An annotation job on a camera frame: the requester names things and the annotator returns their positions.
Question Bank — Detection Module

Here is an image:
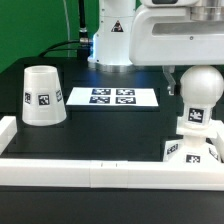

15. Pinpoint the black curved cable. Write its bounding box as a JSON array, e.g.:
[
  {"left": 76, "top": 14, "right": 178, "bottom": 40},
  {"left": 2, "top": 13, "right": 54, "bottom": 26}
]
[{"left": 38, "top": 40, "right": 83, "bottom": 58}]

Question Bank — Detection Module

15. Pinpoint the white fence rail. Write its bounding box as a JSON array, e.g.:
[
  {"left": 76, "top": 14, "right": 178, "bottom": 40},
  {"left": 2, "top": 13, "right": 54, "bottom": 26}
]
[
  {"left": 0, "top": 116, "right": 17, "bottom": 155},
  {"left": 0, "top": 158, "right": 224, "bottom": 191}
]

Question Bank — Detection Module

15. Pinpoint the white front fence rail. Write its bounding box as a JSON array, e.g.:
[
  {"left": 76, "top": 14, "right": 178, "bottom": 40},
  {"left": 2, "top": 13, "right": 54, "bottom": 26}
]
[{"left": 0, "top": 158, "right": 224, "bottom": 191}]

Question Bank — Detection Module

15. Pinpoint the white marker sheet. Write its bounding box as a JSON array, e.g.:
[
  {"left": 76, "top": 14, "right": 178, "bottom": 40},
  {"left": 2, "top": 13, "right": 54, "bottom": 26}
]
[{"left": 67, "top": 87, "right": 158, "bottom": 107}]

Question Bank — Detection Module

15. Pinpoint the white lamp shade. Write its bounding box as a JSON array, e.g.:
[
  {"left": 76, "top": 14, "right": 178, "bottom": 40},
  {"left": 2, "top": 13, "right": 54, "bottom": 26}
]
[{"left": 22, "top": 65, "right": 67, "bottom": 126}]

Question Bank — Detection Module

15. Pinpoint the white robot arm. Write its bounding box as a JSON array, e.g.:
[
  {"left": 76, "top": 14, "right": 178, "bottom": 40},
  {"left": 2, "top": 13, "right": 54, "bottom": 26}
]
[{"left": 88, "top": 0, "right": 224, "bottom": 95}]

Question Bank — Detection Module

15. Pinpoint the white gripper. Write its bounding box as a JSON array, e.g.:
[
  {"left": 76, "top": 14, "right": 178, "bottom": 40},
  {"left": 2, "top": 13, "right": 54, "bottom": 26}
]
[{"left": 129, "top": 0, "right": 224, "bottom": 96}]

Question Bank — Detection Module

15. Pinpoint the black thick cable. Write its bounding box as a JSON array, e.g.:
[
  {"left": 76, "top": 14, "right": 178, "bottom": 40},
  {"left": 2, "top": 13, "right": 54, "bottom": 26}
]
[{"left": 77, "top": 0, "right": 94, "bottom": 60}]

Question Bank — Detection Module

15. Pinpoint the white left fence rail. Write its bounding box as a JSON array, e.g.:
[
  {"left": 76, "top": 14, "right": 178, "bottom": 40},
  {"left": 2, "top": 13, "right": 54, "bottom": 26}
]
[{"left": 0, "top": 116, "right": 17, "bottom": 155}]

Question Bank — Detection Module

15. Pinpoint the thin white cable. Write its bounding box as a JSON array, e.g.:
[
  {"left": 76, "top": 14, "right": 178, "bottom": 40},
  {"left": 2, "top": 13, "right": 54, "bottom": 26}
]
[{"left": 62, "top": 0, "right": 72, "bottom": 58}]

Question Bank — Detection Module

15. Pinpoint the white lamp base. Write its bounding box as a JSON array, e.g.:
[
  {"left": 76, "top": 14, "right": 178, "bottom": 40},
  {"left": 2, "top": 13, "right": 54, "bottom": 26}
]
[{"left": 163, "top": 117, "right": 221, "bottom": 165}]

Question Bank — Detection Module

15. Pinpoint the white lamp bulb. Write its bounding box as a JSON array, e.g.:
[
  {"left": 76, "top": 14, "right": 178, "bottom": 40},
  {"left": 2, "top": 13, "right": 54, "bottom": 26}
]
[{"left": 180, "top": 66, "right": 224, "bottom": 129}]

